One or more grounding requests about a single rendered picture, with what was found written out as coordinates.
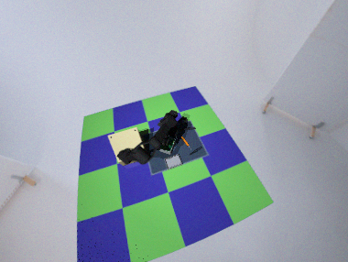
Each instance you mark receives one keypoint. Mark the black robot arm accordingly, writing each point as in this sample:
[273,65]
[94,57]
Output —
[167,127]

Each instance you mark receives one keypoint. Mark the green circuit board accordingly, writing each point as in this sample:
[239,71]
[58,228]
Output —
[169,146]

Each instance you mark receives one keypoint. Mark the dark blue-grey mat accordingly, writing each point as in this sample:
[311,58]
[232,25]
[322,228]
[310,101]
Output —
[157,163]

